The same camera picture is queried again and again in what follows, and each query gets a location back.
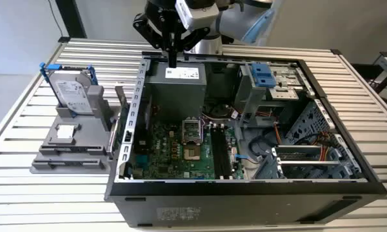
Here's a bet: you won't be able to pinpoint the grey parts rack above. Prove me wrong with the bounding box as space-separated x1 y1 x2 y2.
30 84 123 174

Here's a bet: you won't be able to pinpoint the power supply wire bundle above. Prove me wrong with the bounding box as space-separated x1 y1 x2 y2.
202 103 243 123

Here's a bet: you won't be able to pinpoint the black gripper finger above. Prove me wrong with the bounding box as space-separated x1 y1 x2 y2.
174 27 211 68
133 14 175 68

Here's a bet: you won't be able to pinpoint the red yellow power wires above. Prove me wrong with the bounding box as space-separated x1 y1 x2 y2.
318 131 333 162

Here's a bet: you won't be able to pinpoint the perforated metal disk bay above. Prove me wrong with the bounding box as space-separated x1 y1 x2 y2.
254 99 365 181

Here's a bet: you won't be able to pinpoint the hard disk in blue carrier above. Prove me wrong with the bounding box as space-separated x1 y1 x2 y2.
39 62 99 116

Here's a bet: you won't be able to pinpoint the metal socket cover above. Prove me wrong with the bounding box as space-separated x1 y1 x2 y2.
182 117 203 145

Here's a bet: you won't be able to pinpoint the green graphics card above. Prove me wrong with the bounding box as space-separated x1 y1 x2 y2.
110 83 133 158

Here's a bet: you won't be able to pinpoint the metal optical drive cage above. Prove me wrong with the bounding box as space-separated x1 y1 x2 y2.
235 63 306 121

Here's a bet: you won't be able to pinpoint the black RAM slot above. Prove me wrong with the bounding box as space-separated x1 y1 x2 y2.
215 124 226 180
222 124 233 180
213 124 222 180
219 124 230 180

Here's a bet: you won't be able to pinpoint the orange wire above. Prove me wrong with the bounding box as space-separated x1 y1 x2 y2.
273 122 282 146

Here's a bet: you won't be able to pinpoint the green motherboard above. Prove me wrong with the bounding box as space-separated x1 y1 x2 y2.
133 122 246 181

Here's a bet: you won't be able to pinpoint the grey power supply unit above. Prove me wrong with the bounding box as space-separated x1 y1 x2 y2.
145 61 209 124

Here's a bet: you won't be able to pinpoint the silver CPU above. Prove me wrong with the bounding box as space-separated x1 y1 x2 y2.
56 125 76 140

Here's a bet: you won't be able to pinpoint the black upright post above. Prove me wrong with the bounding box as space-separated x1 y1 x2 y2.
56 0 88 39

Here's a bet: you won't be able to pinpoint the RAM memory stick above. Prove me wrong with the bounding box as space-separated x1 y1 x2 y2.
48 161 100 168

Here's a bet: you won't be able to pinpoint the round internal speaker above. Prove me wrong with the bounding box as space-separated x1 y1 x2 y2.
210 103 231 119

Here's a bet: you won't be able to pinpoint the blue board connector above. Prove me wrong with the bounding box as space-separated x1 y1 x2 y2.
135 156 150 169

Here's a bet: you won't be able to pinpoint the CPU socket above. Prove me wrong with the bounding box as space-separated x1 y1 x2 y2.
183 144 202 161

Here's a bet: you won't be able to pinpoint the blue plastic drive latch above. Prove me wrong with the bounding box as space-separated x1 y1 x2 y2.
251 63 275 89

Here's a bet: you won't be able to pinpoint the thick black cable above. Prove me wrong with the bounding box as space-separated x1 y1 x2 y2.
249 135 273 158

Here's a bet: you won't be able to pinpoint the black open PC case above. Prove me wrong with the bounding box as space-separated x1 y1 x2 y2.
103 50 387 229

